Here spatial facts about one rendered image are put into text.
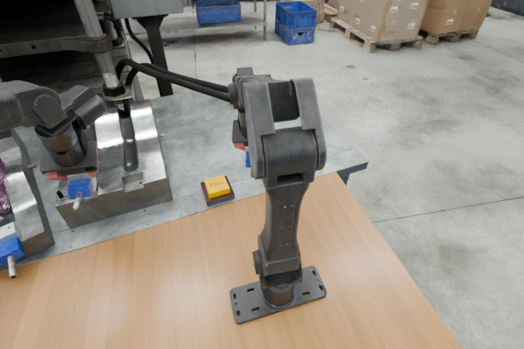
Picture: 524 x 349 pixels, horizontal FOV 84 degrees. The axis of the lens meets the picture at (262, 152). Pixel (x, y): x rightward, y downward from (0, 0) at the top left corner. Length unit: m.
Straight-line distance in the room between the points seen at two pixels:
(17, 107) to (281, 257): 0.49
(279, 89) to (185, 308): 0.49
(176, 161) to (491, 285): 1.63
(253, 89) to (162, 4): 1.17
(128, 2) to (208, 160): 0.82
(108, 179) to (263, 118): 0.58
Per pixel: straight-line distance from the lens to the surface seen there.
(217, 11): 4.40
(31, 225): 0.89
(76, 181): 0.80
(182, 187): 0.90
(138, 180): 0.86
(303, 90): 0.38
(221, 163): 0.95
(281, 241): 0.50
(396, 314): 0.73
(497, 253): 2.10
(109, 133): 1.01
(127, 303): 0.74
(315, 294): 0.69
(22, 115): 0.59
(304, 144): 0.36
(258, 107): 0.36
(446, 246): 1.97
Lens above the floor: 1.43
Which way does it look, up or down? 40 degrees down
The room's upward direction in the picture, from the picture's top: straight up
